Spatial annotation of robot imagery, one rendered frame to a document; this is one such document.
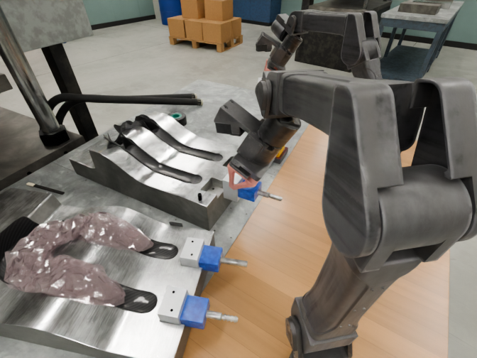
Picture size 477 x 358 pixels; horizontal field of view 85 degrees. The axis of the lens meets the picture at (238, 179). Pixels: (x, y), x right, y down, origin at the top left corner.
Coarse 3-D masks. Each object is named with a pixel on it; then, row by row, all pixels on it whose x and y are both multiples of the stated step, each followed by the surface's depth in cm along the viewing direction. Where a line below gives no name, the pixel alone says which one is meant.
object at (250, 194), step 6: (228, 174) 59; (222, 180) 58; (228, 180) 57; (234, 180) 57; (240, 180) 57; (228, 186) 58; (258, 186) 58; (228, 192) 59; (234, 192) 58; (240, 192) 58; (246, 192) 57; (252, 192) 56; (258, 192) 57; (264, 192) 57; (228, 198) 60; (234, 198) 59; (246, 198) 58; (252, 198) 57; (270, 198) 57; (276, 198) 56; (282, 198) 56
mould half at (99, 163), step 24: (168, 120) 85; (96, 144) 86; (144, 144) 75; (192, 144) 82; (216, 144) 81; (96, 168) 75; (120, 168) 69; (144, 168) 71; (192, 168) 72; (216, 168) 71; (144, 192) 70; (168, 192) 64; (192, 192) 64; (192, 216) 66; (216, 216) 68
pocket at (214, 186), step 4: (212, 180) 69; (216, 180) 68; (220, 180) 68; (208, 184) 68; (212, 184) 70; (216, 184) 69; (220, 184) 68; (204, 188) 67; (208, 188) 69; (212, 188) 69; (216, 188) 69; (220, 188) 69; (212, 192) 68; (216, 192) 68; (220, 192) 66
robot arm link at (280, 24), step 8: (280, 16) 91; (288, 16) 93; (272, 24) 95; (280, 24) 93; (288, 24) 86; (296, 24) 85; (280, 32) 93; (288, 32) 88; (296, 32) 88; (304, 32) 90; (280, 40) 96
